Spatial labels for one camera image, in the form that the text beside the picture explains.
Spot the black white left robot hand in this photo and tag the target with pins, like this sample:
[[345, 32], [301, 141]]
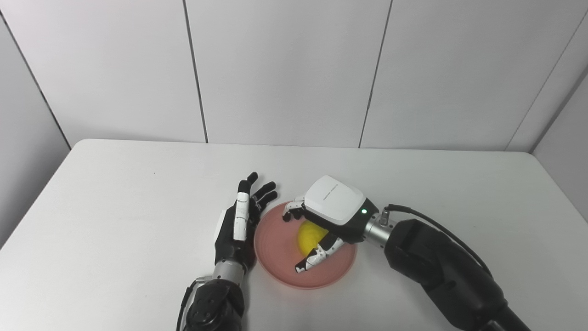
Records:
[[234, 250]]

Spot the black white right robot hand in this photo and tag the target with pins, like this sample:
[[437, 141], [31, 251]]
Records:
[[333, 200]]

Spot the pink round plate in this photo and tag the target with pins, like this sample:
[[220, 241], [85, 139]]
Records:
[[275, 248]]

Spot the yellow lemon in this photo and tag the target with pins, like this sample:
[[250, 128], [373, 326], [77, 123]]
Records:
[[308, 236]]

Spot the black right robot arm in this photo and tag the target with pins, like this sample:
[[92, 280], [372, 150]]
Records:
[[441, 271]]

